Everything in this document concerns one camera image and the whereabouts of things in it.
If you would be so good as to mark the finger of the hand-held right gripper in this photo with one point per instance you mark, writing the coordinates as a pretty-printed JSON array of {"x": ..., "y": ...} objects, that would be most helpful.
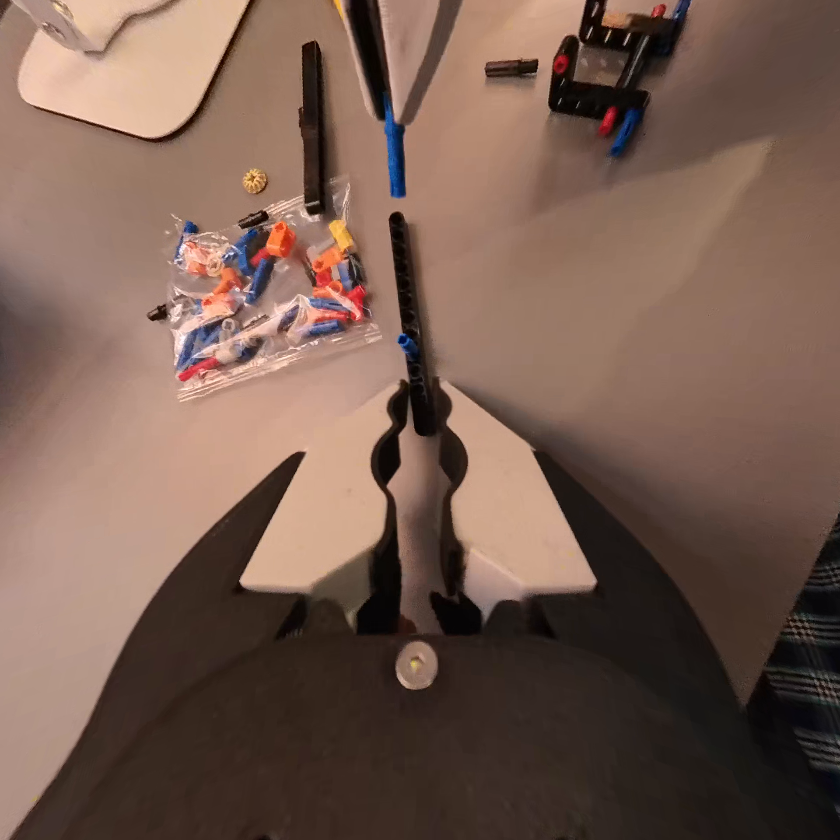
[
  {"x": 420, "y": 39},
  {"x": 352, "y": 33}
]

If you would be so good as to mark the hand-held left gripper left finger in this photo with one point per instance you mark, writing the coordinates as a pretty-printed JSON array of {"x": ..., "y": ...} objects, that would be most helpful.
[{"x": 315, "y": 525}]

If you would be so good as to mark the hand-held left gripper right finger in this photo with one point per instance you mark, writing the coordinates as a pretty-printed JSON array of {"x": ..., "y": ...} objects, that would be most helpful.
[{"x": 518, "y": 525}]

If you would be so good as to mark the long blue lego pin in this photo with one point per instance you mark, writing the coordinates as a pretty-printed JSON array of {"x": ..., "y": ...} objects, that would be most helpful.
[{"x": 395, "y": 151}]

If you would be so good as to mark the black lego beam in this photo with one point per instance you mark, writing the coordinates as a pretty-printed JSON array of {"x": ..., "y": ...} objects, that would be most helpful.
[
  {"x": 410, "y": 295},
  {"x": 313, "y": 131}
]

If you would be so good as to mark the black lego pin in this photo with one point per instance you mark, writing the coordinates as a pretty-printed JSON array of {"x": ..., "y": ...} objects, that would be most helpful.
[
  {"x": 158, "y": 312},
  {"x": 512, "y": 67},
  {"x": 253, "y": 218}
]

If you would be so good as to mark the tan lego gear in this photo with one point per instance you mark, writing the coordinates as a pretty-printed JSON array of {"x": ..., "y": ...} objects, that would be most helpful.
[{"x": 253, "y": 181}]

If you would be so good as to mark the clear bag of lego pieces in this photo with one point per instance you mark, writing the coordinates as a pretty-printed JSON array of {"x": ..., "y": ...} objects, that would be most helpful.
[{"x": 262, "y": 315}]

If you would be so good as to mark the blue plaid shirt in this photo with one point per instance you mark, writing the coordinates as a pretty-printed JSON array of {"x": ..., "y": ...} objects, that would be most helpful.
[{"x": 800, "y": 656}]

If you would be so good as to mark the black lego frame assembly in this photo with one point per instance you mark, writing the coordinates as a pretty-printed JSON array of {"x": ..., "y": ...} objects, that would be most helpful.
[{"x": 590, "y": 102}]

